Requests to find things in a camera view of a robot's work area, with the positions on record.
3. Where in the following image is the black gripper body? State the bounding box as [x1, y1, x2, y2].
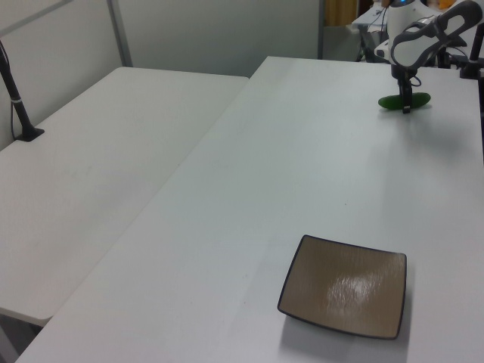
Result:
[392, 67, 417, 88]

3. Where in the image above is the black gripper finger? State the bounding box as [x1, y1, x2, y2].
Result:
[400, 85, 414, 116]

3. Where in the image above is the green cucumber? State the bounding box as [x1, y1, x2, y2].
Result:
[378, 92, 432, 112]

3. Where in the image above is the square brown ceramic plate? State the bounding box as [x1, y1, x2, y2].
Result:
[277, 234, 408, 340]

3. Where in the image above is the brown wooden cabinet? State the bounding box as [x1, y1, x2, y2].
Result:
[324, 0, 358, 27]

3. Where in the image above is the black stand frame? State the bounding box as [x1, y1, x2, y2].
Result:
[356, 29, 380, 62]

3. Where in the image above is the short black mount pole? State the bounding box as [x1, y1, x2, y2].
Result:
[458, 25, 484, 80]

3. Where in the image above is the grey metal partition post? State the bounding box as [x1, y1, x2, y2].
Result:
[106, 0, 134, 69]
[315, 0, 327, 60]

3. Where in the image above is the black pole with cable tie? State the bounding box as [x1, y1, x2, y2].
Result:
[0, 39, 45, 142]

